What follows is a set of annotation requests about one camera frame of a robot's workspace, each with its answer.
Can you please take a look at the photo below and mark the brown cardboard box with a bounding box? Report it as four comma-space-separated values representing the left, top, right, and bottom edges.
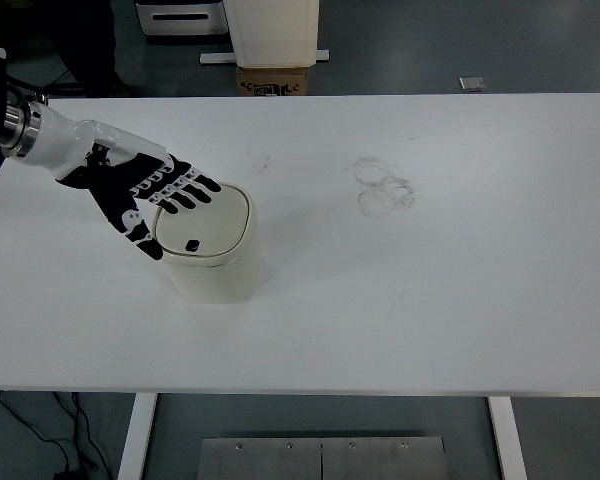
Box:
235, 65, 312, 98

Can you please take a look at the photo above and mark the white table foot bar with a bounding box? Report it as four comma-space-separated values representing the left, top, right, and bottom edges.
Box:
199, 47, 332, 66

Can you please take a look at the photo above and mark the black floor cable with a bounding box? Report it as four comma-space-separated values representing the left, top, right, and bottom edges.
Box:
0, 390, 74, 480
52, 391, 107, 480

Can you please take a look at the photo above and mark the grey metal plate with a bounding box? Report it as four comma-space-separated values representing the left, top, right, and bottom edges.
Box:
199, 435, 449, 480

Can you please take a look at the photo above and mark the person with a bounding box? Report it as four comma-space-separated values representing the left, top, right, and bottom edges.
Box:
39, 0, 137, 99

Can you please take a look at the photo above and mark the cream plastic trash bin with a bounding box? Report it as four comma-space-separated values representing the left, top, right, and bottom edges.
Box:
152, 182, 259, 306

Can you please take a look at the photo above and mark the white blue appliance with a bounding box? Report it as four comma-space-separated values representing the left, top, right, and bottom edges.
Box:
133, 0, 230, 37

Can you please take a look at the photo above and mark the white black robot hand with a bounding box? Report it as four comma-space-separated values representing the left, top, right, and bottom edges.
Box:
17, 103, 223, 262

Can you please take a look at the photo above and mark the cream trash bin lid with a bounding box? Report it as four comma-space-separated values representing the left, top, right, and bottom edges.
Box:
154, 183, 252, 257

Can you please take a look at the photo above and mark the white table leg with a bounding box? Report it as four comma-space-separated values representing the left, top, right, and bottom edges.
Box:
116, 393, 158, 480
486, 396, 529, 480

